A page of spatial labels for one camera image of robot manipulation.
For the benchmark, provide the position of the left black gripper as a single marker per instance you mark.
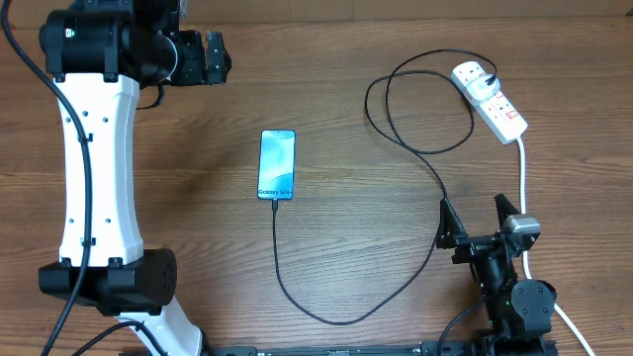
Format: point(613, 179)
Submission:
point(195, 72)

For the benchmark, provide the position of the blue Galaxy smartphone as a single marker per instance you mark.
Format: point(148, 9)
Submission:
point(276, 171)

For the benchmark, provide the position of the white charger plug adapter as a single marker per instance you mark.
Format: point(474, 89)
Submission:
point(483, 88)

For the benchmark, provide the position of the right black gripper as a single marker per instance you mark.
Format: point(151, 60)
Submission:
point(450, 231)

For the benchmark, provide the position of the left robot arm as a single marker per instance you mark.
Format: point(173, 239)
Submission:
point(100, 55)

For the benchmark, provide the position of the white power strip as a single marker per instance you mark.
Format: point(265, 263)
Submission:
point(497, 112)

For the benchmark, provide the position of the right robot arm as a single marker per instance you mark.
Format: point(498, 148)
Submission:
point(519, 311)

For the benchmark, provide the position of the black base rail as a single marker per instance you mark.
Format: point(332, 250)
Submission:
point(425, 348)

